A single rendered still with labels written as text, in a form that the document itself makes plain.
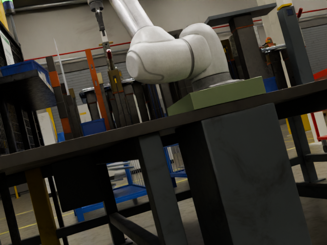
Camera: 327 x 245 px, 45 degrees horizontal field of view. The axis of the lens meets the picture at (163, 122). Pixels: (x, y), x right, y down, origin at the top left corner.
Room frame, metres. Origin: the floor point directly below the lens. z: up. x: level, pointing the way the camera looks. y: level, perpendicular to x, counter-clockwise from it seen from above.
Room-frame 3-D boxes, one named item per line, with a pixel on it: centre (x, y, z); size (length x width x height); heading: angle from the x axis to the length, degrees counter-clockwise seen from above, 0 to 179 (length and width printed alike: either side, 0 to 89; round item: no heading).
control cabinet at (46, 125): (10.64, 3.19, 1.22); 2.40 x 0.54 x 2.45; 14
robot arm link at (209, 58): (1.55, -0.21, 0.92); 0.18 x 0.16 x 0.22; 118
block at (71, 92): (2.36, 0.51, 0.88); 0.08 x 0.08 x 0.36; 9
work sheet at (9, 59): (2.28, 0.78, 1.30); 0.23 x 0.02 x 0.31; 9
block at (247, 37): (2.05, -0.52, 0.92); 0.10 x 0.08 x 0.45; 99
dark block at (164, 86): (2.10, -0.05, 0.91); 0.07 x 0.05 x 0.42; 9
